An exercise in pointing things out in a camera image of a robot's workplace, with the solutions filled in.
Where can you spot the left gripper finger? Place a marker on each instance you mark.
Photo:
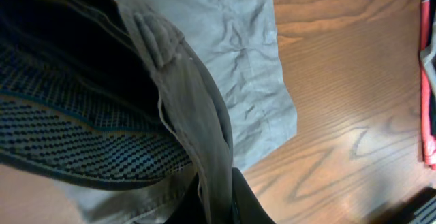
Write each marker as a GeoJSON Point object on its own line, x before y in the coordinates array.
{"type": "Point", "coordinates": [246, 208]}

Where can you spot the grey shorts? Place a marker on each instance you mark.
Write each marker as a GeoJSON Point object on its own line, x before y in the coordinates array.
{"type": "Point", "coordinates": [124, 102]}

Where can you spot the red printed shirt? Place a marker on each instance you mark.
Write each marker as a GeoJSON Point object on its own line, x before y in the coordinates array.
{"type": "Point", "coordinates": [427, 104]}

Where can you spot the light grey garment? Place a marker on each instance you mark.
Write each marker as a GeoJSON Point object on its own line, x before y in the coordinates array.
{"type": "Point", "coordinates": [427, 55]}

